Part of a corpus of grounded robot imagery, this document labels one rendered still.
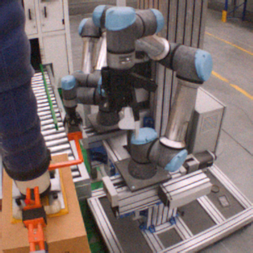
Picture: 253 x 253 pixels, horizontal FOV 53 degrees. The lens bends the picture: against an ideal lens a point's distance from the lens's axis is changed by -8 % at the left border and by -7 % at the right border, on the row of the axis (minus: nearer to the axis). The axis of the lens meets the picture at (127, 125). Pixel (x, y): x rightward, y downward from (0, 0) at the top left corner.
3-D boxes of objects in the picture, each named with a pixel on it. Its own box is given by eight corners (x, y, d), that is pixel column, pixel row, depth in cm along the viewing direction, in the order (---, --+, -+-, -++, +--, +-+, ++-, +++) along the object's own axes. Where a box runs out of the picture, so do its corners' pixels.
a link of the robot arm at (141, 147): (141, 143, 137) (141, 120, 130) (163, 154, 130) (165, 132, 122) (125, 155, 130) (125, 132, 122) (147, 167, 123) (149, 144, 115)
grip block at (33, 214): (24, 215, 110) (21, 207, 106) (45, 211, 112) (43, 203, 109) (26, 230, 103) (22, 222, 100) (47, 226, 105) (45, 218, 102)
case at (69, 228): (20, 205, 174) (3, 164, 151) (75, 196, 184) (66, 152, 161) (26, 284, 127) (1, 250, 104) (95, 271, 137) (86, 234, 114)
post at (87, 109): (90, 175, 275) (80, 88, 218) (96, 174, 277) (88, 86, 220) (91, 180, 270) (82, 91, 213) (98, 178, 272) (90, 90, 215)
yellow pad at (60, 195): (43, 170, 147) (41, 163, 144) (60, 167, 150) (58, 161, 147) (49, 217, 121) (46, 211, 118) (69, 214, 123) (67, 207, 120)
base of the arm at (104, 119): (114, 111, 181) (114, 98, 176) (124, 122, 170) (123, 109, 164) (93, 116, 176) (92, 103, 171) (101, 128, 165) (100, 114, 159)
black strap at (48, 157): (5, 151, 126) (3, 145, 124) (49, 143, 132) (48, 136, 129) (3, 183, 108) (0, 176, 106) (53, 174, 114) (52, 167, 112)
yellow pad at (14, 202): (11, 176, 143) (9, 169, 140) (28, 172, 145) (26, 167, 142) (11, 224, 116) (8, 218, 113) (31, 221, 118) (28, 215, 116)
